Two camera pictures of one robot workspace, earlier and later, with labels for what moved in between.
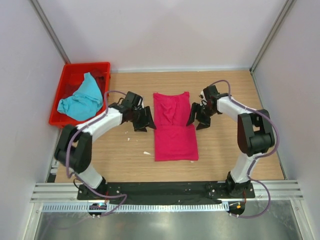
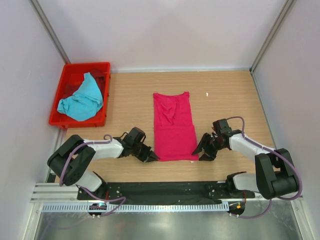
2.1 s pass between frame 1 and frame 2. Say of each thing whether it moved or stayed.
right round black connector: stayed
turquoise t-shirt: stayed
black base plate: stayed
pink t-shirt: stayed
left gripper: moved
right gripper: moved
